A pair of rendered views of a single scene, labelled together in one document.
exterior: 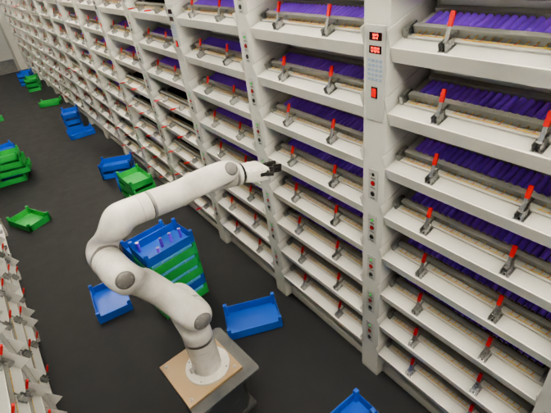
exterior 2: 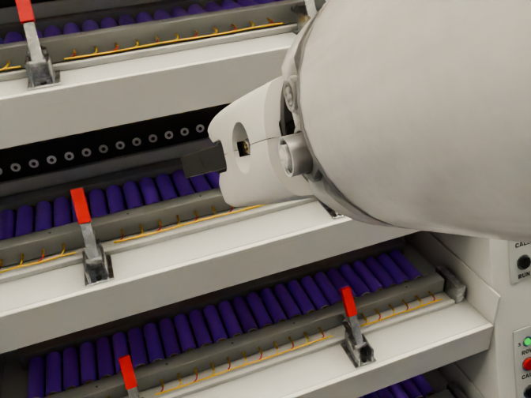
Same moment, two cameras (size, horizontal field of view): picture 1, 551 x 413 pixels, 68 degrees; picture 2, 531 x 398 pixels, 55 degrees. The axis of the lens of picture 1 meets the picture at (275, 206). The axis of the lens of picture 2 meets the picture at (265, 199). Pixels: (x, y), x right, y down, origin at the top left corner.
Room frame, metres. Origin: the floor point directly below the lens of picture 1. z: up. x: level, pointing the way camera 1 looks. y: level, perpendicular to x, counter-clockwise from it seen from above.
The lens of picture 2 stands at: (1.31, 0.31, 1.12)
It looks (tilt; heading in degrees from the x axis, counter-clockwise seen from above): 15 degrees down; 288
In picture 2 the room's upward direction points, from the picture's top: 10 degrees counter-clockwise
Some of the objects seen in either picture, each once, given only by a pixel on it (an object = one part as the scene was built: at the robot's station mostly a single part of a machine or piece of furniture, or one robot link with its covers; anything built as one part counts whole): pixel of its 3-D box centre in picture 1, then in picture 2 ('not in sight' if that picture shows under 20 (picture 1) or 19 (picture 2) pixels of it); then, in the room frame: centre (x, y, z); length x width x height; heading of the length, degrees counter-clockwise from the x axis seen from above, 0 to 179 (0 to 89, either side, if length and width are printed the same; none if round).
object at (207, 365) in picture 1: (203, 351); not in sight; (1.13, 0.38, 0.39); 0.19 x 0.19 x 0.18
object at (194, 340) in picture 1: (187, 313); not in sight; (1.15, 0.40, 0.60); 0.19 x 0.12 x 0.24; 37
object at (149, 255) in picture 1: (161, 241); not in sight; (1.87, 0.66, 0.44); 0.30 x 0.20 x 0.08; 129
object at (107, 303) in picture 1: (110, 297); not in sight; (1.91, 1.10, 0.04); 0.30 x 0.20 x 0.08; 26
